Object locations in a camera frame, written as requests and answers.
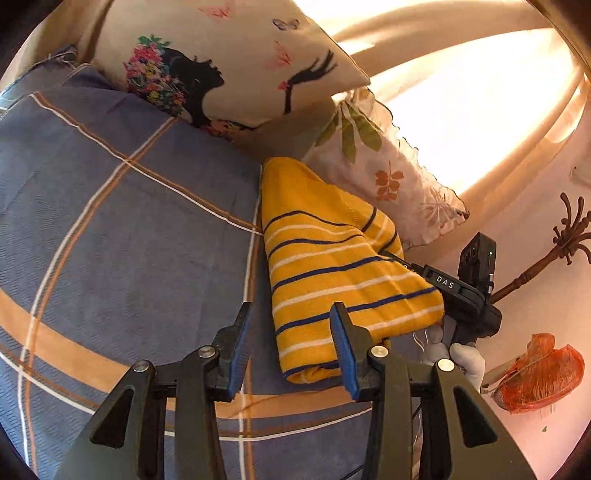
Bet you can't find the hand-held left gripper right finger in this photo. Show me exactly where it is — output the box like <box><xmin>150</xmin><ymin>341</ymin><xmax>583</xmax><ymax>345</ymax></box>
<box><xmin>329</xmin><ymin>302</ymin><xmax>536</xmax><ymax>480</ymax></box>

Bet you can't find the silhouette print cushion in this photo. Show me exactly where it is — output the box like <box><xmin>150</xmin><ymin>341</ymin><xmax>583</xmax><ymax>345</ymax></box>
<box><xmin>90</xmin><ymin>0</ymin><xmax>372</xmax><ymax>144</ymax></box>

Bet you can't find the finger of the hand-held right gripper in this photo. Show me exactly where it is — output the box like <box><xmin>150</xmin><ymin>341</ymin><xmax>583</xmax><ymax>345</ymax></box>
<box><xmin>379</xmin><ymin>249</ymin><xmax>414</xmax><ymax>277</ymax></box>

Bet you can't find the leaf print ruffled pillow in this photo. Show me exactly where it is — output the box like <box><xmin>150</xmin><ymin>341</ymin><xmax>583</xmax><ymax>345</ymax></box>
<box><xmin>302</xmin><ymin>88</ymin><xmax>471</xmax><ymax>250</ymax></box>

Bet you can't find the brown wooden coat rack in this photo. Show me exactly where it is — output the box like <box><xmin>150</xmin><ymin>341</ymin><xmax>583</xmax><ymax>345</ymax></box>
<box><xmin>492</xmin><ymin>193</ymin><xmax>591</xmax><ymax>301</ymax></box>

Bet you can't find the blue plaid bed sheet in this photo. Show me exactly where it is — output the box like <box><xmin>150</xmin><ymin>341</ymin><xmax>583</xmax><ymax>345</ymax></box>
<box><xmin>0</xmin><ymin>44</ymin><xmax>426</xmax><ymax>480</ymax></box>

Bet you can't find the yellow striped towel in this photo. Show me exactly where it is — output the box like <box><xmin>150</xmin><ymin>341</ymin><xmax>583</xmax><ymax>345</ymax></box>
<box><xmin>261</xmin><ymin>157</ymin><xmax>446</xmax><ymax>386</ymax></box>

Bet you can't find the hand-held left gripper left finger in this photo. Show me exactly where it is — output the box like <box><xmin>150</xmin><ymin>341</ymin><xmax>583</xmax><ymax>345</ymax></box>
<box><xmin>55</xmin><ymin>302</ymin><xmax>254</xmax><ymax>480</ymax></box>

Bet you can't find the beige curtain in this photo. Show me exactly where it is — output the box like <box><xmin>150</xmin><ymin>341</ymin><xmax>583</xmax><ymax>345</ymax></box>
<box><xmin>295</xmin><ymin>0</ymin><xmax>591</xmax><ymax>195</ymax></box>

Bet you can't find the person's right hand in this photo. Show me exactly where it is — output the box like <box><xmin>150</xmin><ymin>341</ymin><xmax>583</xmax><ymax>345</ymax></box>
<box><xmin>424</xmin><ymin>325</ymin><xmax>486</xmax><ymax>389</ymax></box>

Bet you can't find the orange plastic bag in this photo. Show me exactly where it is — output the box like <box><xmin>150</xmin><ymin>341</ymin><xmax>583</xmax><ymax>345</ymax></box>
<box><xmin>501</xmin><ymin>333</ymin><xmax>585</xmax><ymax>414</ymax></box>

